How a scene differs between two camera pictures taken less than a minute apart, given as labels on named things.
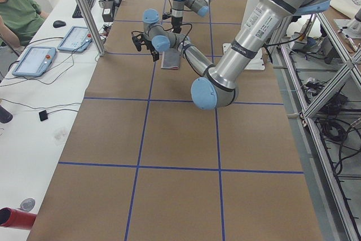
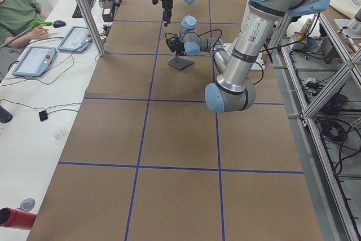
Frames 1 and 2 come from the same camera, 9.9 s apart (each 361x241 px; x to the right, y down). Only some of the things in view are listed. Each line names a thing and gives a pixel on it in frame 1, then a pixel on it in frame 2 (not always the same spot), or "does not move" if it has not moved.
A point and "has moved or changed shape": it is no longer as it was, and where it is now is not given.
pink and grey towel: [171, 59] has moved or changed shape
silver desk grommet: [27, 204] does not move
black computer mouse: [58, 23] does not move
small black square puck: [43, 115] does not move
